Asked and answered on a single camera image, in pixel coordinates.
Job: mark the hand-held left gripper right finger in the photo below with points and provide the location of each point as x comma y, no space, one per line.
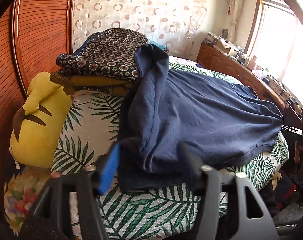
191,170

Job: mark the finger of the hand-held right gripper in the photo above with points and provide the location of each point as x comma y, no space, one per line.
291,130

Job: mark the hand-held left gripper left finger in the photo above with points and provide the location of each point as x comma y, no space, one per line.
109,172

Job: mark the navy blue printed t-shirt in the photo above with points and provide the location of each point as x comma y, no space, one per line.
204,117

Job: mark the mustard yellow cloth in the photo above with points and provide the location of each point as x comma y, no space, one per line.
96,81

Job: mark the person's right hand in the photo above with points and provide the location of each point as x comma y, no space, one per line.
297,153

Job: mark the leaf-print bed cover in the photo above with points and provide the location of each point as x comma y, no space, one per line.
91,125

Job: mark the pink bottle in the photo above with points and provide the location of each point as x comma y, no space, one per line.
252,62

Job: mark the yellow plush toy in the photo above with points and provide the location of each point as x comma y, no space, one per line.
39,135

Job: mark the wooden framed window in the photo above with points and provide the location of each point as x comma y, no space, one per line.
284,42

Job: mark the floral bedsheet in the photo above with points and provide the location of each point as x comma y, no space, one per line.
21,197

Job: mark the long wooden sideboard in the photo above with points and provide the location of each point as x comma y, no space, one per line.
221,60

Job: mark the open cardboard box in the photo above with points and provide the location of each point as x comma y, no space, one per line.
225,46

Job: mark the dark hand fan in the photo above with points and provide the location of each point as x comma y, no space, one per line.
225,32

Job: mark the blue plastic pack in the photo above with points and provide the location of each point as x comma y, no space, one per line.
161,47

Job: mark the tied beige window drape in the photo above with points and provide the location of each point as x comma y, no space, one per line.
235,10

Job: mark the wooden slatted wardrobe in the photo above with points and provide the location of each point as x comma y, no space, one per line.
31,45

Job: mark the sheer circle-pattern curtain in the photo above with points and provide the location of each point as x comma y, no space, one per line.
141,10

